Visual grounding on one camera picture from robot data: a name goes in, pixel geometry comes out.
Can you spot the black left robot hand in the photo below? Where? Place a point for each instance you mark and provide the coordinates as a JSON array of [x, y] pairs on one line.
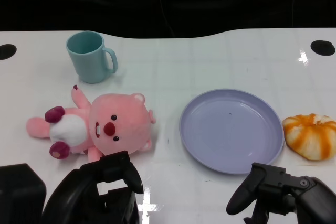
[[78, 197]]

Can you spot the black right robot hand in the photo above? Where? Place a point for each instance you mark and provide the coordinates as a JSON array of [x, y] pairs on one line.
[[309, 200]]

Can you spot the pink plush beaver doll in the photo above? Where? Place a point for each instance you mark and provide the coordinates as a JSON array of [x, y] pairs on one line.
[[118, 119]]

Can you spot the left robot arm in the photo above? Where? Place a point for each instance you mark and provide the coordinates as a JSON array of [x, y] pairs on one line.
[[18, 195]]

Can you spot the lavender plastic plate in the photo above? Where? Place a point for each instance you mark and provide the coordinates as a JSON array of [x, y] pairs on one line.
[[231, 132]]

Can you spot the orange and white bun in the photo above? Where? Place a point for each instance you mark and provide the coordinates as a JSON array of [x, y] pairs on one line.
[[311, 137]]

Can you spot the teal plastic mug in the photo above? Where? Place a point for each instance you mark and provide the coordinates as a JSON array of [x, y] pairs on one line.
[[88, 61]]

